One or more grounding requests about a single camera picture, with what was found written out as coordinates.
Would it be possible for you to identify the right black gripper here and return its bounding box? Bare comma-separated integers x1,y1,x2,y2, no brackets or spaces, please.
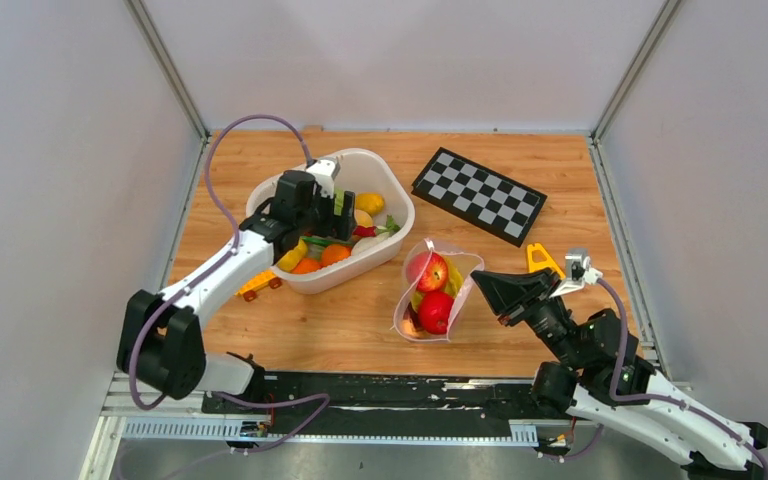
467,268,583,372

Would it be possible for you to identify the yellow peach fruit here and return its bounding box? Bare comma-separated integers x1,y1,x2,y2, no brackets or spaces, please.
354,209,375,228

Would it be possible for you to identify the white plastic basket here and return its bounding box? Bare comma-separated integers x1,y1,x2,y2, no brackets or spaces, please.
271,148,416,294

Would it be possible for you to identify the orange fruit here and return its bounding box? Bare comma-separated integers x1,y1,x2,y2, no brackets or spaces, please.
291,257,322,275
320,244,352,267

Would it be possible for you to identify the clear zip top bag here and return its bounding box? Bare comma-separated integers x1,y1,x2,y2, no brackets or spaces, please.
393,238,485,343

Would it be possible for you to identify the yellow napa cabbage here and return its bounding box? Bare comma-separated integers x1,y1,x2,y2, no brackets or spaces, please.
410,256,464,312

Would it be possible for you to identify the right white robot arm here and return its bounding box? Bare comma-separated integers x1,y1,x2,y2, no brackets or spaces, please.
471,266,768,479

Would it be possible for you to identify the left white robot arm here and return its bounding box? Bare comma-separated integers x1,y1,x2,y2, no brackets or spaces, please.
117,159,356,413

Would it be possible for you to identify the red chili pepper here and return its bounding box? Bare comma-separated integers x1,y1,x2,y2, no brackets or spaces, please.
352,225,379,238

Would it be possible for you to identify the yellow plastic triangle piece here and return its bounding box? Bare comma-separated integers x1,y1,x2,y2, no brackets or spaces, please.
526,242,566,279

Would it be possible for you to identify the white daikon radish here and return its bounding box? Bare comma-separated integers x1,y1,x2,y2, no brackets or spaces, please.
351,232,391,256

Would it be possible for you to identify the carrot with green stem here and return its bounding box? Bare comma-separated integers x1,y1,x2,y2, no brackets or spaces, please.
300,236,354,248

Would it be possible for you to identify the yellow lemon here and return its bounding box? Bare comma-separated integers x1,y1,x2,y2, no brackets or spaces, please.
276,239,308,272

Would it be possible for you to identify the black white checkerboard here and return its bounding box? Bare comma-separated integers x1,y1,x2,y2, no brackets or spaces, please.
412,147,547,247

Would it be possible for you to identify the yellow toy car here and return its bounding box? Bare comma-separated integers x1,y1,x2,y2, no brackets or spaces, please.
236,270,283,302

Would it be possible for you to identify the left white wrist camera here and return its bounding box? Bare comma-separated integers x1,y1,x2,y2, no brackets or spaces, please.
305,157,340,198

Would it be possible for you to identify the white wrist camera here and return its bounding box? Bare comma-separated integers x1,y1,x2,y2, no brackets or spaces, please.
305,157,340,198
550,248,603,298

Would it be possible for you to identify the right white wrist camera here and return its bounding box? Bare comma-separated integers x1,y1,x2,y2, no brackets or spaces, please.
550,248,603,298

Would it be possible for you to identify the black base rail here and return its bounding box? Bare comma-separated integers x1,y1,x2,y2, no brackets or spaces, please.
95,370,710,458

